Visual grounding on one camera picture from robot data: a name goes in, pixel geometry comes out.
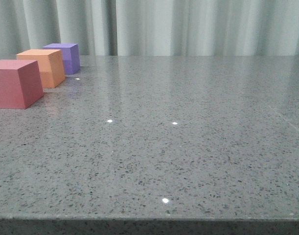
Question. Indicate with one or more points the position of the red foam cube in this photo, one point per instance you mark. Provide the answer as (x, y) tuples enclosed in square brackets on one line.
[(20, 83)]

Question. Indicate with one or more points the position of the pale green curtain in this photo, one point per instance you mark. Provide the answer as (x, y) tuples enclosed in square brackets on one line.
[(153, 27)]

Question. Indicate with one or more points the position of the orange foam cube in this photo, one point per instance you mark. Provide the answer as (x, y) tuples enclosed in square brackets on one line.
[(50, 62)]

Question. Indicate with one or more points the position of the purple foam cube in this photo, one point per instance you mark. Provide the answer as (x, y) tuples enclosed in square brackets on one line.
[(70, 54)]

